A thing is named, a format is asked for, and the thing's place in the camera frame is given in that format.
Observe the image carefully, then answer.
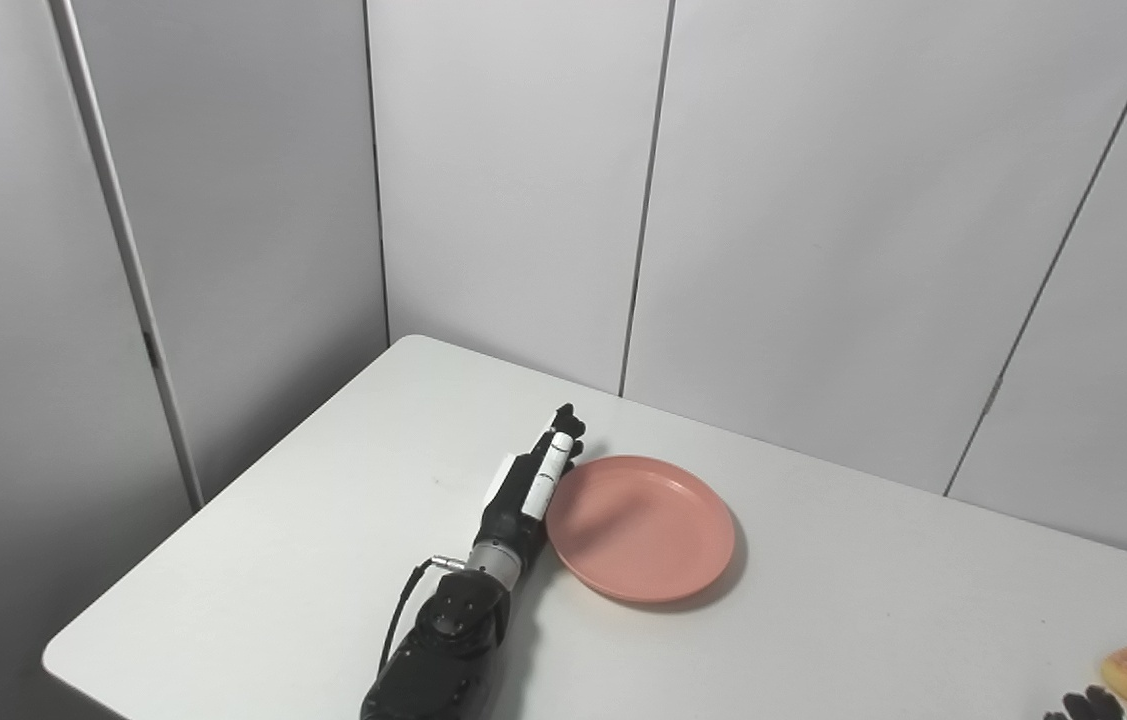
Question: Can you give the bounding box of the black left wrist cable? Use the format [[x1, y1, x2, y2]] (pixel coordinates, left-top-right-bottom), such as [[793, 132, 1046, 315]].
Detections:
[[378, 556, 466, 676]]

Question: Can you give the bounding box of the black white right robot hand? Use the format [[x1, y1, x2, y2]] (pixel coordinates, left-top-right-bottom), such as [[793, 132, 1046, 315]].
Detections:
[[1043, 685, 1127, 720]]

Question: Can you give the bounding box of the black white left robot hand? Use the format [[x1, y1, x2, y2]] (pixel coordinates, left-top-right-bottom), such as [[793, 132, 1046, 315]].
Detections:
[[473, 403, 586, 561]]

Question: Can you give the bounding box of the pink round plate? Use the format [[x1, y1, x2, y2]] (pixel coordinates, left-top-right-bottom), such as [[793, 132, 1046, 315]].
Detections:
[[545, 456, 736, 604]]

